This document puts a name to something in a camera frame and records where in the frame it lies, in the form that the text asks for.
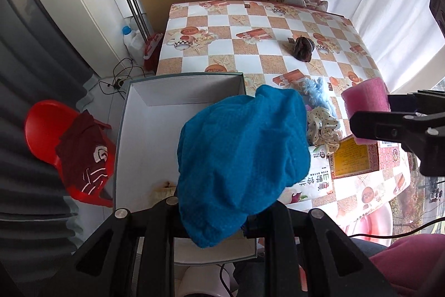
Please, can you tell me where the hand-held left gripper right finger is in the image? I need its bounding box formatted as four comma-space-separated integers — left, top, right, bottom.
243, 201, 400, 297

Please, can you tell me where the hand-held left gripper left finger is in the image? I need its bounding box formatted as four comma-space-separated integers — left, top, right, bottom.
71, 197, 186, 297

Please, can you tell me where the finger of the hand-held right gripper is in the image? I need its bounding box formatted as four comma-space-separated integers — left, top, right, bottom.
349, 111, 445, 176
387, 90, 445, 117

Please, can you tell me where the pink sponge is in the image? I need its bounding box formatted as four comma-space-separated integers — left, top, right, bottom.
341, 78, 390, 146

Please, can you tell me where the cream polka dot scrunchie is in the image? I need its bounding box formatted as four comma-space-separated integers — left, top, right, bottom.
306, 106, 340, 153

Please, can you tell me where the light blue fluffy scrunchie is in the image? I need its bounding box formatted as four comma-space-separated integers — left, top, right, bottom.
302, 77, 339, 117

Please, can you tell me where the white cardboard box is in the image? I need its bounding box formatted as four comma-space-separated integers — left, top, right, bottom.
112, 72, 259, 266

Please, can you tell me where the blue knitted cloth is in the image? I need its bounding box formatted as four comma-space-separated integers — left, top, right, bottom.
177, 85, 311, 248

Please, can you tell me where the leopard print scrunchie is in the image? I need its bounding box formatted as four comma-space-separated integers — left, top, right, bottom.
288, 35, 316, 62

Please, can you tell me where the red patterned box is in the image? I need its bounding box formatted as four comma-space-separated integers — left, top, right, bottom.
328, 135, 411, 179

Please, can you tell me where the fox print carton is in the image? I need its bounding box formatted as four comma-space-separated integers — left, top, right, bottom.
278, 144, 334, 205

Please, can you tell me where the red plastic stool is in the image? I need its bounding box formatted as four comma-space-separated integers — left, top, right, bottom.
342, 205, 393, 247

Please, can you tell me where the white curtain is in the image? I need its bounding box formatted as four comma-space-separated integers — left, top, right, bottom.
285, 0, 435, 92

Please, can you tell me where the maroon garment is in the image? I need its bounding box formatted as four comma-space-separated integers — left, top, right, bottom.
56, 111, 117, 197

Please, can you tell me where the person's pink sweater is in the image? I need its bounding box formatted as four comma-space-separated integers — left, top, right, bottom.
369, 232, 445, 297

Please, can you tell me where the red plastic chair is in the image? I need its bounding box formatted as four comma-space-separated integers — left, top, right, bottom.
24, 100, 117, 208

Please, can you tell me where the checkered printed tablecloth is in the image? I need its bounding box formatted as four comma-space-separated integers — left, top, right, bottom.
155, 0, 412, 231

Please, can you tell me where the blue-capped plastic bottle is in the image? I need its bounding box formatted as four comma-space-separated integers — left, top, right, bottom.
121, 26, 147, 59

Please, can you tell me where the grey pleated curtain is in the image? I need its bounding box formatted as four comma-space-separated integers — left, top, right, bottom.
0, 0, 100, 249

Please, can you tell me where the thin black cable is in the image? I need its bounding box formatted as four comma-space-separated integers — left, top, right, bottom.
348, 217, 445, 239

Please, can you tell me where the power strip with black cables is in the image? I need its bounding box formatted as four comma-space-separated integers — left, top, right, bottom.
99, 58, 155, 99

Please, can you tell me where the red-handled mop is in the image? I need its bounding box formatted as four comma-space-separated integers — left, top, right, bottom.
104, 0, 163, 71

